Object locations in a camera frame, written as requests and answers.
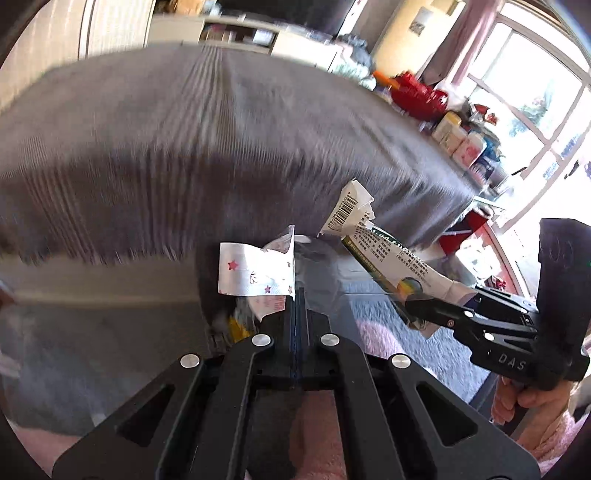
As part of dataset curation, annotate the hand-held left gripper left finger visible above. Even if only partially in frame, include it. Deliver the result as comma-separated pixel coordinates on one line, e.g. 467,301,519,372
53,288,299,480

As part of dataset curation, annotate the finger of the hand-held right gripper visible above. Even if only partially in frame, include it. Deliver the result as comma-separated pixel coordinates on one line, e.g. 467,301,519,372
403,295,540,344
471,285,542,329

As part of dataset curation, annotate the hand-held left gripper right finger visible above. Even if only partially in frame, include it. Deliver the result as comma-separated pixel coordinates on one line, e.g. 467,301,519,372
298,288,541,480

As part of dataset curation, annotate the grey trash bin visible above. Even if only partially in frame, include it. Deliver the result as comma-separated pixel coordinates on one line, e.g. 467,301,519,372
196,233,414,358

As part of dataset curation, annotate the white star print wrapper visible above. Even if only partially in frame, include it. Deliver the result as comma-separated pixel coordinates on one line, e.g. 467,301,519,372
218,224,297,299

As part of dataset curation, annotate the white green printed carton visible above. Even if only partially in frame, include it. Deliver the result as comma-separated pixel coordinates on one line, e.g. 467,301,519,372
318,178,479,341

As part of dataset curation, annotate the person's right forearm pink sleeve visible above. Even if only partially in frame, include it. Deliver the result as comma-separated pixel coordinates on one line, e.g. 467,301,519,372
519,401,587,469

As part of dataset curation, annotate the person's right hand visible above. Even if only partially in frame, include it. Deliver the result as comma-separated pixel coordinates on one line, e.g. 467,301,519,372
491,373,583,432

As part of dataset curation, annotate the white red printed packet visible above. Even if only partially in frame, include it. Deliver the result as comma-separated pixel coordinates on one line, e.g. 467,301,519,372
249,295,288,321

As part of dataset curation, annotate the red storage box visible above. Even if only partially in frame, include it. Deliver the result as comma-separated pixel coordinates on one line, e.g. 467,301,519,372
438,213,491,261

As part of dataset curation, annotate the large window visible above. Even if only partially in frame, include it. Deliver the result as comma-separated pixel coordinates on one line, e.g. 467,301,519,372
466,2,591,232

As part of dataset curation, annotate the grey striped blanket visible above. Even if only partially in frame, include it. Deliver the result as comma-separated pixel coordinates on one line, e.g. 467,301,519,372
0,42,477,268

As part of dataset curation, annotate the red plastic toy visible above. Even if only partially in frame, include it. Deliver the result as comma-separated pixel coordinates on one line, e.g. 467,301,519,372
390,71,450,121

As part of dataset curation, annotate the pink curtain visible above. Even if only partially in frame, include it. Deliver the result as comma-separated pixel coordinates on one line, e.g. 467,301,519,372
422,0,505,90

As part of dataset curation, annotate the pile of light clothes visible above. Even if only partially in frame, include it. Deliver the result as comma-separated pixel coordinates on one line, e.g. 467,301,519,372
330,33,378,90

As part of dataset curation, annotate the cream standing air conditioner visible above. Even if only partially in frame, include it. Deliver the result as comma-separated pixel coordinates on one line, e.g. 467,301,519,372
373,0,465,80

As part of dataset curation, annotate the beige television cabinet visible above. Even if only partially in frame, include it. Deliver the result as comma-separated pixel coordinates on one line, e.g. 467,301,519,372
148,13,343,71

